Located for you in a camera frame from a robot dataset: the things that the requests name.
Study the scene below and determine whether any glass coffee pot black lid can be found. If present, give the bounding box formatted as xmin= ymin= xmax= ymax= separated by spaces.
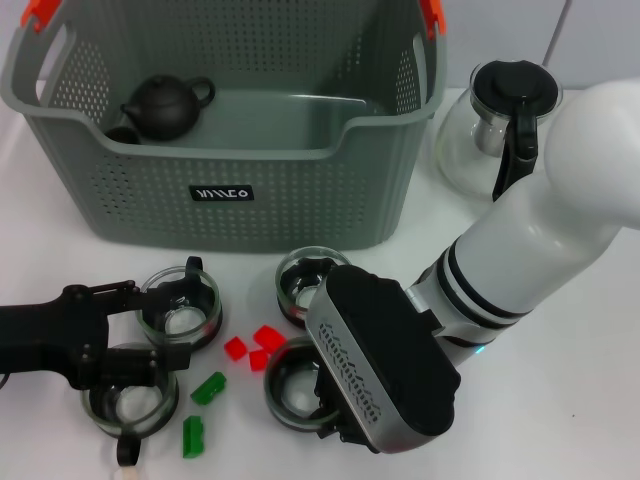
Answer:
xmin=433 ymin=58 xmax=565 ymax=202

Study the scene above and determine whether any grey perforated plastic storage bin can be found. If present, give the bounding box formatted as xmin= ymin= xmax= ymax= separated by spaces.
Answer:
xmin=0 ymin=0 xmax=449 ymax=253

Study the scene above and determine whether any green toy brick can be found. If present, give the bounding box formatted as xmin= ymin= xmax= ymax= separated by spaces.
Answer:
xmin=181 ymin=414 xmax=206 ymax=459
xmin=190 ymin=371 xmax=227 ymax=406

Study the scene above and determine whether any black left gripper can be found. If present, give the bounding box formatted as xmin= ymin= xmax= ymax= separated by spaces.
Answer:
xmin=0 ymin=278 xmax=195 ymax=391

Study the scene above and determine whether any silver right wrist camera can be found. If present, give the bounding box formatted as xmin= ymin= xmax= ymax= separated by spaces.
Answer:
xmin=304 ymin=264 xmax=461 ymax=455

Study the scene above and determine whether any black clay teapot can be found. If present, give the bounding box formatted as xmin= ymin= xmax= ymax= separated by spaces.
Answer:
xmin=119 ymin=74 xmax=217 ymax=144

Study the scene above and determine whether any wide red toy brick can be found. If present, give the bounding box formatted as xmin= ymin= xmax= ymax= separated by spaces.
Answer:
xmin=253 ymin=324 xmax=290 ymax=354

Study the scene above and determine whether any glass teacup black holder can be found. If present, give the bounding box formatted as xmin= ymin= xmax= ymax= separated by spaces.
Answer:
xmin=274 ymin=244 xmax=354 ymax=332
xmin=81 ymin=342 xmax=180 ymax=467
xmin=135 ymin=255 xmax=224 ymax=355
xmin=263 ymin=335 xmax=351 ymax=432

